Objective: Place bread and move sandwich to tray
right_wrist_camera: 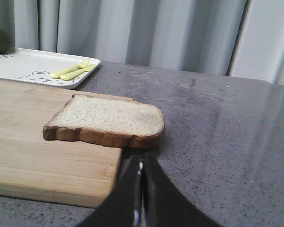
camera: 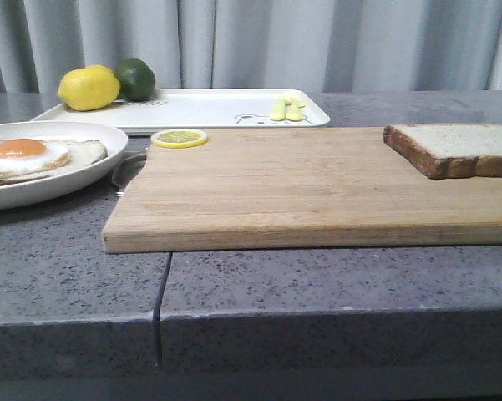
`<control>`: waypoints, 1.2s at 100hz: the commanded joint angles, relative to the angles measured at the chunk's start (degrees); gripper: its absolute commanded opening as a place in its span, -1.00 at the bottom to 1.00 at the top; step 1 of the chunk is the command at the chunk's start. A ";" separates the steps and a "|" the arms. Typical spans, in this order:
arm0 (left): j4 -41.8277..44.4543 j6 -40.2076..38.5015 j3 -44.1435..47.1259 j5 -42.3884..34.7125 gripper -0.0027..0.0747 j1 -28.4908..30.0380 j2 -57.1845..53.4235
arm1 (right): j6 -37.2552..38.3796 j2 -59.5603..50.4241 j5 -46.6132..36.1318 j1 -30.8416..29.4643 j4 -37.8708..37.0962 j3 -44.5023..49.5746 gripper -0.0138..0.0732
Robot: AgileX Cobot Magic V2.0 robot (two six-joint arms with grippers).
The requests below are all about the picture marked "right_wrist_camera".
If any white bread slice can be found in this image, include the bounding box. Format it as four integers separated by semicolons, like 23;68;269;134
43;94;164;148

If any white bear tray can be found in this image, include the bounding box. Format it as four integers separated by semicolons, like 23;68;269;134
0;48;101;89

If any yellow plastic fork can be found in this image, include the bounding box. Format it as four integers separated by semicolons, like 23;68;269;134
50;61;89;79

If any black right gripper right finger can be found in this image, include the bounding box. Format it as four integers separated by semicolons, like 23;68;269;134
143;153;220;227

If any grey curtain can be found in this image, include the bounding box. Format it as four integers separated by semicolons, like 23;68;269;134
0;0;284;85

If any yellow plastic knife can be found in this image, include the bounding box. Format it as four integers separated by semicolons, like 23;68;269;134
60;64;95;80

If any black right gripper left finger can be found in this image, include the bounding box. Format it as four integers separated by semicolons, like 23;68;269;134
77;156;142;227

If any wooden cutting board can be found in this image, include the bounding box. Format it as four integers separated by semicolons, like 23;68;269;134
0;79;122;208

